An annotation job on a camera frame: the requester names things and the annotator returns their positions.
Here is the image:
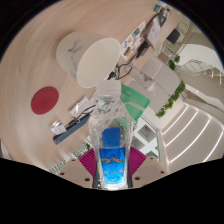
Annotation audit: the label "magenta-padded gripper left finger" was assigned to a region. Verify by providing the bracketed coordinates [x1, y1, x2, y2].
[57, 148, 101, 189]

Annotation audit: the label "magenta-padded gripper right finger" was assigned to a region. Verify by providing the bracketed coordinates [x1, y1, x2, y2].
[128, 145, 168, 188]

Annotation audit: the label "clear water bottle blue label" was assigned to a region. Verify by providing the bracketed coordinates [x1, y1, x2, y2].
[87, 79, 135, 191]

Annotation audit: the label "dark blue keyboard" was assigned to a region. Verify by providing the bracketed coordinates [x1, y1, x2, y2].
[53, 113, 92, 146]

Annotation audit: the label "white paper packet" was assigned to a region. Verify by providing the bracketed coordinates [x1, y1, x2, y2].
[49, 120, 67, 135]

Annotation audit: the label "ceiling light strips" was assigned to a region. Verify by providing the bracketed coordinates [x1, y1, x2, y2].
[161, 103, 224, 164]

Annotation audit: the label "white printed card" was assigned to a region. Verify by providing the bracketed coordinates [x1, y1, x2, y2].
[68, 95, 90, 116]

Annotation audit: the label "green tote bag cat print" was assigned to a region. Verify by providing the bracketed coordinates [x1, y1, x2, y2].
[119, 83, 151, 123]

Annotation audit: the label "flat round red coaster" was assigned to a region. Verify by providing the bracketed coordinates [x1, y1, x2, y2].
[30, 86, 60, 116]

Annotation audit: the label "white ceramic mug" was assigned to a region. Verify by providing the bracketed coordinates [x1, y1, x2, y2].
[55, 31, 122, 89]

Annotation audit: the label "colourful sticker sheet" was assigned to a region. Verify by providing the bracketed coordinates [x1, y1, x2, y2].
[119, 20, 147, 62]

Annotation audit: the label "black office chair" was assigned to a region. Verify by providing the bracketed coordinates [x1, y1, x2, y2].
[165, 28, 181, 45]

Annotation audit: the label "dark notebook with white paper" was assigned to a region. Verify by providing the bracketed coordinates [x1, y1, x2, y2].
[144, 6, 171, 48]

